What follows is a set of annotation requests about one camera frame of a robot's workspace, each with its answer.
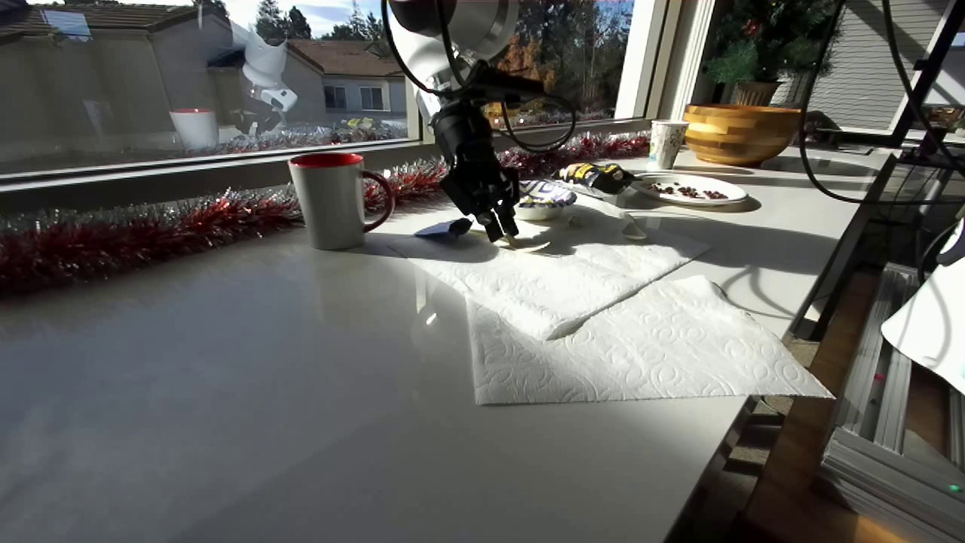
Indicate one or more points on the wooden bowl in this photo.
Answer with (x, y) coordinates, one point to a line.
(743, 133)

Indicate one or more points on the black yellow snack bag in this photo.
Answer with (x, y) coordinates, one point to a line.
(597, 176)

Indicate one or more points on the red tinsel garland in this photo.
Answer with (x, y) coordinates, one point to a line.
(123, 241)

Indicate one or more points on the grey window frame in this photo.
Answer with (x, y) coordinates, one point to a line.
(643, 61)

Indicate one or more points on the black metal stand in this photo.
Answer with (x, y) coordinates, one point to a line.
(883, 152)

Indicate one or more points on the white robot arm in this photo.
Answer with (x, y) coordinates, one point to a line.
(454, 39)

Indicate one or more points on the green potted plant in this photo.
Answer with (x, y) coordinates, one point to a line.
(764, 39)

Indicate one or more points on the patterned paper cup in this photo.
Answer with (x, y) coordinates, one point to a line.
(664, 142)

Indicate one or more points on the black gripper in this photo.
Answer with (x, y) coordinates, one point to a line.
(470, 162)

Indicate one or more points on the small white food bowl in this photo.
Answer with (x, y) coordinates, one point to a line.
(546, 200)

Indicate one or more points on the white mug red interior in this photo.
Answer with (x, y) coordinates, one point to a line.
(330, 200)

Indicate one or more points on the white plate with beans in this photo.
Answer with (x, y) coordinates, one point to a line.
(696, 190)

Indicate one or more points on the aluminium rail frame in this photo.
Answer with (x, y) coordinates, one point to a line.
(883, 422)

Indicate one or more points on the small white paper towel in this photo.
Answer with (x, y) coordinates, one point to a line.
(543, 291)

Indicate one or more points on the large white paper towel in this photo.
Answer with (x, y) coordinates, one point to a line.
(643, 352)

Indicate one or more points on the small blue wrapper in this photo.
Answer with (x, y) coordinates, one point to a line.
(441, 229)

